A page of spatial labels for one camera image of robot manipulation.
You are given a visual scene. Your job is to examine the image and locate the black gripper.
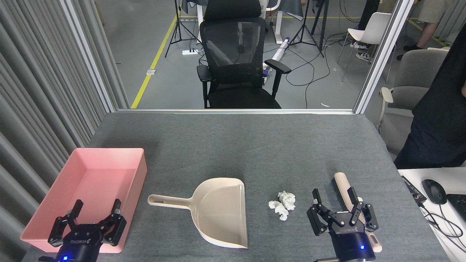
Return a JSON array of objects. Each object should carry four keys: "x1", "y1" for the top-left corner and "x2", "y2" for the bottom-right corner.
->
[
  {"x1": 48, "y1": 199, "x2": 127, "y2": 262},
  {"x1": 307, "y1": 187, "x2": 379, "y2": 262}
]

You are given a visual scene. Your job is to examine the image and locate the beige brush with black bristles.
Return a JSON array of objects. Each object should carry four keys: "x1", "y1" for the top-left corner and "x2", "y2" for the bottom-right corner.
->
[{"x1": 331, "y1": 172, "x2": 383, "y2": 253}]

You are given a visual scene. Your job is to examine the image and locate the white paper ball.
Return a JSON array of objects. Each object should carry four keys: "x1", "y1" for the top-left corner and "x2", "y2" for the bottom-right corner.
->
[
  {"x1": 277, "y1": 191, "x2": 296, "y2": 211},
  {"x1": 269, "y1": 200, "x2": 289, "y2": 221}
]

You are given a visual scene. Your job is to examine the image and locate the beige plastic dustpan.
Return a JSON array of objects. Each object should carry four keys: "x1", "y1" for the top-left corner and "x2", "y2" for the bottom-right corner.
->
[{"x1": 147, "y1": 177, "x2": 249, "y2": 249}]

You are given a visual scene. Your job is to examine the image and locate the pink plastic bin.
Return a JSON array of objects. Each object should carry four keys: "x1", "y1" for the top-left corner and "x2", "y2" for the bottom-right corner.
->
[{"x1": 20, "y1": 147, "x2": 148, "y2": 254}]

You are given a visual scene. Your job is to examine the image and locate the black controller with red button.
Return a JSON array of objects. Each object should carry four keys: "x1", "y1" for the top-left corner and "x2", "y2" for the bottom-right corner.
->
[{"x1": 401, "y1": 176, "x2": 427, "y2": 203}]

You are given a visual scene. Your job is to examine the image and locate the black computer mouse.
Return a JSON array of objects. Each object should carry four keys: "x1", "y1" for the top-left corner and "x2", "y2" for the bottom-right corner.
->
[{"x1": 422, "y1": 179, "x2": 447, "y2": 205}]

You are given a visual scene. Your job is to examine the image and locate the white side table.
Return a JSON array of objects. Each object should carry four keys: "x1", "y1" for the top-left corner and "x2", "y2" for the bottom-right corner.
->
[{"x1": 398, "y1": 167, "x2": 466, "y2": 262}]

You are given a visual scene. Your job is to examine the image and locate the black keyboard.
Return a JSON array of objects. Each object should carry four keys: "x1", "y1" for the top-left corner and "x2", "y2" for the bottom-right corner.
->
[{"x1": 446, "y1": 194, "x2": 466, "y2": 222}]

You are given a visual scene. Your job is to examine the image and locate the person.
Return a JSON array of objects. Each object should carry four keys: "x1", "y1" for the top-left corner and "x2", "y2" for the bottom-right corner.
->
[
  {"x1": 393, "y1": 33, "x2": 466, "y2": 170},
  {"x1": 351, "y1": 0, "x2": 381, "y2": 62},
  {"x1": 397, "y1": 0, "x2": 454, "y2": 61}
]

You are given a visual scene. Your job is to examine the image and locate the grey upholstered armchair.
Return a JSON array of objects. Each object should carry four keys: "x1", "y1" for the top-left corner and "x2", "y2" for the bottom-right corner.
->
[{"x1": 377, "y1": 47, "x2": 450, "y2": 157}]

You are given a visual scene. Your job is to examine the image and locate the grey pleated curtain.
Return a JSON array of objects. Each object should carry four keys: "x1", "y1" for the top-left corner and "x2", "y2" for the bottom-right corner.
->
[{"x1": 0, "y1": 0, "x2": 130, "y2": 262}]

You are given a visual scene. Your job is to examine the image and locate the white roll with blue caps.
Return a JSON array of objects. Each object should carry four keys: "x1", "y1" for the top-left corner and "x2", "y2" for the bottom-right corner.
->
[{"x1": 262, "y1": 36, "x2": 291, "y2": 77}]

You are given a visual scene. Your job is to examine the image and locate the white plastic chair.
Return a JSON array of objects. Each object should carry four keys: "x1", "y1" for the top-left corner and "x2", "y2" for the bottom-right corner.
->
[{"x1": 337, "y1": 12, "x2": 395, "y2": 82}]

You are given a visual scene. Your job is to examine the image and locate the black tripod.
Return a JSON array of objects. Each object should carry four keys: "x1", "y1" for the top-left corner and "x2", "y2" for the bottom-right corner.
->
[
  {"x1": 165, "y1": 0, "x2": 201, "y2": 58},
  {"x1": 289, "y1": 0, "x2": 324, "y2": 58}
]

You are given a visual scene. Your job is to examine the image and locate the black mesh office chair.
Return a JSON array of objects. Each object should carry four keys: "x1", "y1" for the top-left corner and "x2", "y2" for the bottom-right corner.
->
[{"x1": 197, "y1": 0, "x2": 292, "y2": 109}]

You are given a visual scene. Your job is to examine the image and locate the black floor cable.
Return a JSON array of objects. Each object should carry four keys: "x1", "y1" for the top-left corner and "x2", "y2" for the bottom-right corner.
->
[{"x1": 284, "y1": 36, "x2": 346, "y2": 109}]

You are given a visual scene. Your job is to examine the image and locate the silver table rail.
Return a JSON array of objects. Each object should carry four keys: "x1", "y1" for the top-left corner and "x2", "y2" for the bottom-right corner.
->
[{"x1": 116, "y1": 108, "x2": 355, "y2": 115}]

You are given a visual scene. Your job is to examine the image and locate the silver post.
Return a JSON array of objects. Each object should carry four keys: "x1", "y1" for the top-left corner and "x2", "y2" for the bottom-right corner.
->
[
  {"x1": 60, "y1": 0, "x2": 119, "y2": 113},
  {"x1": 354, "y1": 0, "x2": 415, "y2": 114}
]

